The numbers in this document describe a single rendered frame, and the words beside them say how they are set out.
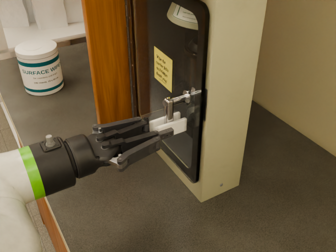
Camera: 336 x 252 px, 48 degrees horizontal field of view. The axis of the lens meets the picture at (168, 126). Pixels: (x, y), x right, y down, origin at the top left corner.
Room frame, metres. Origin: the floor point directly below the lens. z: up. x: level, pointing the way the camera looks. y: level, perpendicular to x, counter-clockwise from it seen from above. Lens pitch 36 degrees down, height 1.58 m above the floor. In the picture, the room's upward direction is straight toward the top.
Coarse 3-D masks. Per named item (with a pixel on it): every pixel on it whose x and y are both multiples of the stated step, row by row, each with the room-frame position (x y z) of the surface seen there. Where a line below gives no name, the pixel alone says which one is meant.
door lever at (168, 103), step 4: (184, 92) 0.63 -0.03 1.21; (188, 92) 0.62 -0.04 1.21; (176, 96) 0.62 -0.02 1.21; (180, 96) 0.62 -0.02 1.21; (184, 96) 0.62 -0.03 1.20; (188, 96) 0.62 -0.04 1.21; (164, 100) 0.60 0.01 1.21; (168, 100) 0.60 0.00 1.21; (172, 100) 0.60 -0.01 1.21; (176, 100) 0.61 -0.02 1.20; (180, 100) 0.61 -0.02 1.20; (184, 100) 0.63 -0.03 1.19; (188, 100) 0.62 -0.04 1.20; (164, 104) 0.60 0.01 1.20; (168, 104) 0.60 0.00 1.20; (172, 104) 0.60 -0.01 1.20; (164, 108) 0.61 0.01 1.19; (168, 108) 0.60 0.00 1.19; (172, 108) 0.60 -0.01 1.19; (164, 112) 0.61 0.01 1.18; (168, 112) 0.60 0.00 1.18; (172, 112) 0.60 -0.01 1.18; (164, 116) 0.61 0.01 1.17; (168, 116) 0.60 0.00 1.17; (172, 116) 0.60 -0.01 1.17; (164, 120) 0.61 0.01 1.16; (168, 120) 0.60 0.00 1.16; (172, 120) 0.60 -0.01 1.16
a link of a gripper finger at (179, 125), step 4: (176, 120) 0.60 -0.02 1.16; (180, 120) 0.60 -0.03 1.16; (184, 120) 0.61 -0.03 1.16; (164, 124) 0.59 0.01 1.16; (168, 124) 0.59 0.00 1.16; (172, 124) 0.59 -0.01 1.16; (176, 124) 0.60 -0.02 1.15; (180, 124) 0.60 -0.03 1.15; (184, 124) 0.61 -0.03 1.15; (156, 128) 0.58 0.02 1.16; (160, 128) 0.58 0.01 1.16; (164, 128) 0.59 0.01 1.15; (176, 128) 0.60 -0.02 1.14; (180, 128) 0.60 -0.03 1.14; (184, 128) 0.61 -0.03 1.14; (176, 132) 0.60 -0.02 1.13
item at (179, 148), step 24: (144, 0) 0.78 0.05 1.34; (168, 0) 0.69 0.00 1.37; (192, 0) 0.62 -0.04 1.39; (144, 24) 0.78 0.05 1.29; (168, 24) 0.69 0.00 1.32; (192, 24) 0.62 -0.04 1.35; (144, 48) 0.78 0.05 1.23; (168, 48) 0.69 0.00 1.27; (192, 48) 0.62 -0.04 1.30; (144, 72) 0.79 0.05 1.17; (192, 72) 0.62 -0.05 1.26; (144, 96) 0.79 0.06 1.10; (168, 96) 0.69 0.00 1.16; (192, 96) 0.61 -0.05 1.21; (192, 120) 0.61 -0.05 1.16; (168, 144) 0.69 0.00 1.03; (192, 144) 0.61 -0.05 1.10; (192, 168) 0.60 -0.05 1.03
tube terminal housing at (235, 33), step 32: (224, 0) 0.60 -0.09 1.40; (256, 0) 0.63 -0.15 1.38; (224, 32) 0.60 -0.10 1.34; (256, 32) 0.64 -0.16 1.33; (224, 64) 0.61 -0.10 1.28; (256, 64) 0.65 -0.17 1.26; (224, 96) 0.61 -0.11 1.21; (224, 128) 0.61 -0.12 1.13; (224, 160) 0.62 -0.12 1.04; (192, 192) 0.62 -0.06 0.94
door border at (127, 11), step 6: (126, 0) 0.85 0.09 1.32; (126, 6) 0.85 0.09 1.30; (126, 12) 0.85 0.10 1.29; (126, 30) 0.85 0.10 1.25; (132, 42) 0.84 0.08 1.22; (132, 48) 0.84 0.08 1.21; (132, 54) 0.84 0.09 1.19; (132, 60) 0.84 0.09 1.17; (132, 66) 0.84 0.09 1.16; (132, 72) 0.85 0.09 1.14; (132, 78) 0.85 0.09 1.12; (132, 84) 0.85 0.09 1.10; (132, 90) 0.85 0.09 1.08; (204, 90) 0.59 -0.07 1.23; (132, 102) 0.85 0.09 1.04; (132, 108) 0.85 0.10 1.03
